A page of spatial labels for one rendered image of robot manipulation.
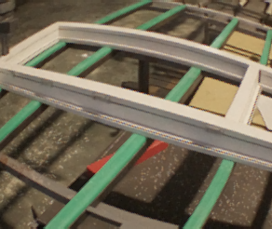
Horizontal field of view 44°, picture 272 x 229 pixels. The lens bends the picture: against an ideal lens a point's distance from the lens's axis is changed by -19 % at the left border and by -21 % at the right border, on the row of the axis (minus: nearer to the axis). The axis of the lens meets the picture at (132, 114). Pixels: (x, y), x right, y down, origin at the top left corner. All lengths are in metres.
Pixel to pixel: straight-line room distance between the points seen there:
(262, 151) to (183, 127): 0.23
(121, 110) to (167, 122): 0.12
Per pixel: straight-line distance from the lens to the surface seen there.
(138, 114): 0.95
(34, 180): 0.90
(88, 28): 1.47
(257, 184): 1.25
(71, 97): 1.05
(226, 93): 1.64
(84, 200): 0.78
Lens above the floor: 1.41
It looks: 32 degrees down
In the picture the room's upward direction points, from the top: straight up
